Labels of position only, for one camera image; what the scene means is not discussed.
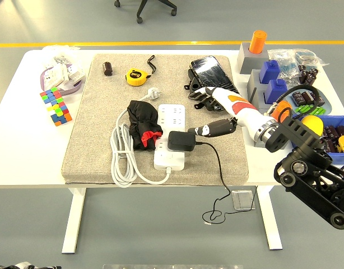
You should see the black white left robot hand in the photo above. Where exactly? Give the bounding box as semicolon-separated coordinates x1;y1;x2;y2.
0;261;62;269

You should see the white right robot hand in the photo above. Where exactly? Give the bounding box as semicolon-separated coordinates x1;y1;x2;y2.
187;86;271;142

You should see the black power adapter with cord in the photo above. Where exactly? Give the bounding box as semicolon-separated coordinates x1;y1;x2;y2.
168;131;258;226

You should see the white power strip with cable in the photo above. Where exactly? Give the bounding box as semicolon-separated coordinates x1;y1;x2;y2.
110;87;187;188

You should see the orange cylinder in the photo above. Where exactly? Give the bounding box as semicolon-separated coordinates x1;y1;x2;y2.
249;30;267;54
272;101;292;120

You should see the clear bag of resistors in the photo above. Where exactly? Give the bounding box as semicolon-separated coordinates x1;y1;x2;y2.
267;49;300;84

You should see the black capacitor group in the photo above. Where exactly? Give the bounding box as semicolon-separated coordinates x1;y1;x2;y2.
292;91;326;107

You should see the black phone holder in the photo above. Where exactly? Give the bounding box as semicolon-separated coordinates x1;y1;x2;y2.
184;68;226;113

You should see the white table leg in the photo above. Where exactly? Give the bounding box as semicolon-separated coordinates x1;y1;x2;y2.
62;187;87;254
255;184;283;251

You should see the green connector pile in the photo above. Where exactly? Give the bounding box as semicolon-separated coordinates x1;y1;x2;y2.
296;104;327;115

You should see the yellow lemon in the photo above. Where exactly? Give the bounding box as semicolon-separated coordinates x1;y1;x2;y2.
300;116;326;136

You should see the black capacitor cluster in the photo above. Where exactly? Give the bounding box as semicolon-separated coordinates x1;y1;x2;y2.
297;64;320;85

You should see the clear bag of blue parts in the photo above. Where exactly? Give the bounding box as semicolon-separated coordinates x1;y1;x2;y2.
294;49;329;68

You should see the light blue tray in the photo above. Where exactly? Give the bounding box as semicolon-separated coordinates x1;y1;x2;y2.
282;86;333;115

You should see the silver floor plate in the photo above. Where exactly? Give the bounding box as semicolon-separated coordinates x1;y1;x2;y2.
231;189;257;210

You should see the dark capacitor pile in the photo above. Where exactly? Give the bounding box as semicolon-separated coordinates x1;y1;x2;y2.
323;124;344;152

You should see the blue plastic bin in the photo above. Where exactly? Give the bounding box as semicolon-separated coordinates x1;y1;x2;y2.
291;114;344;165

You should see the black cloth with red trim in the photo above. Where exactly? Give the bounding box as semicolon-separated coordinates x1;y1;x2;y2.
127;100;164;151

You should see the grey-brown mat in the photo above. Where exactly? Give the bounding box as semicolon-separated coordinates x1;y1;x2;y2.
61;53;250;187

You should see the black office chair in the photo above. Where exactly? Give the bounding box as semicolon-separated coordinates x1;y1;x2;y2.
114;0;178;25

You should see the colourful cube puzzle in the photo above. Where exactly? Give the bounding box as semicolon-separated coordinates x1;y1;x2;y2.
39;87;73;127

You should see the clear plastic bag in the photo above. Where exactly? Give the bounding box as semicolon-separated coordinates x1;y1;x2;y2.
39;44;86;85

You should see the yellow tape measure with strap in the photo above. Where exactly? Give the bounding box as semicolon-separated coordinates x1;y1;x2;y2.
125;55;156;86

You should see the white wall socket plate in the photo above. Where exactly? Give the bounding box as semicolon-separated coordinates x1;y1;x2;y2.
64;62;86;85
44;64;69;87

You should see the purple tape ring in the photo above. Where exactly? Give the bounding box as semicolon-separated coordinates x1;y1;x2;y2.
39;68;85;96

